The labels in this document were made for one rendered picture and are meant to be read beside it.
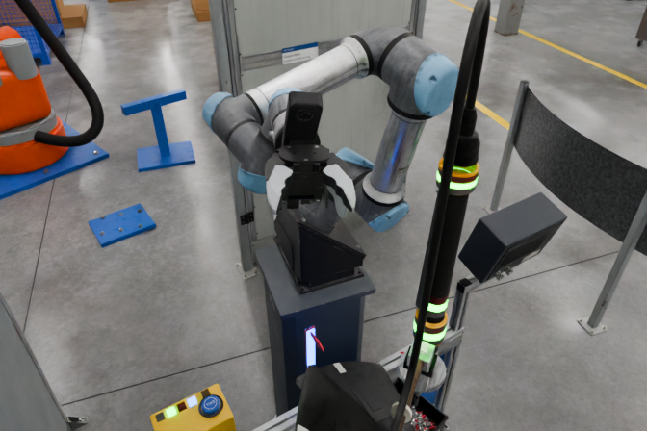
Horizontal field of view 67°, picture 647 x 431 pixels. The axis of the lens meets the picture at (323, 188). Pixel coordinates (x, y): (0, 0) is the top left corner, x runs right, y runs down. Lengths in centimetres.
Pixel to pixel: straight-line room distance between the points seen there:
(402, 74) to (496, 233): 58
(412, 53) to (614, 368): 222
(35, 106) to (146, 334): 219
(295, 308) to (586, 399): 168
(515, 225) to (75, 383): 215
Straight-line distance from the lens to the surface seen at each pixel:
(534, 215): 153
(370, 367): 118
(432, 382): 78
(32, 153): 440
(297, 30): 248
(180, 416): 123
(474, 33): 42
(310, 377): 80
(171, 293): 302
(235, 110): 95
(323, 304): 149
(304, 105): 65
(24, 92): 431
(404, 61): 105
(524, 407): 263
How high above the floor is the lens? 210
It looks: 34 degrees down
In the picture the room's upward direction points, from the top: straight up
